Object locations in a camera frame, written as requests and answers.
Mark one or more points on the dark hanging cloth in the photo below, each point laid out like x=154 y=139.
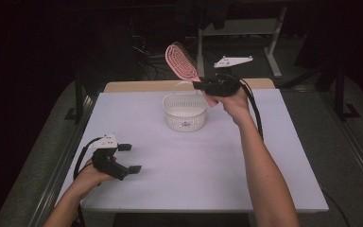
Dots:
x=208 y=14

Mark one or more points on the black metal stand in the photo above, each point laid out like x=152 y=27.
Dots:
x=340 y=94
x=78 y=101

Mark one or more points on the pink hairbrush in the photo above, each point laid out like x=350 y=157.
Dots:
x=181 y=63

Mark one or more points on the person's right hand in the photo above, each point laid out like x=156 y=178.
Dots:
x=236 y=105

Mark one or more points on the wooden table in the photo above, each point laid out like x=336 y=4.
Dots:
x=138 y=85

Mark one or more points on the white metal desk frame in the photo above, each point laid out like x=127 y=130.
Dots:
x=242 y=26

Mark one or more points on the white perforated plastic basket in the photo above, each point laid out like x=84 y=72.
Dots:
x=185 y=115

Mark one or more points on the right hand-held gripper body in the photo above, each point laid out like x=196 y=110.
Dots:
x=222 y=85

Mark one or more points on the person's left hand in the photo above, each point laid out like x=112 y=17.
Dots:
x=89 y=176

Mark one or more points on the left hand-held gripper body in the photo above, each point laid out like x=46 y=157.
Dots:
x=105 y=162

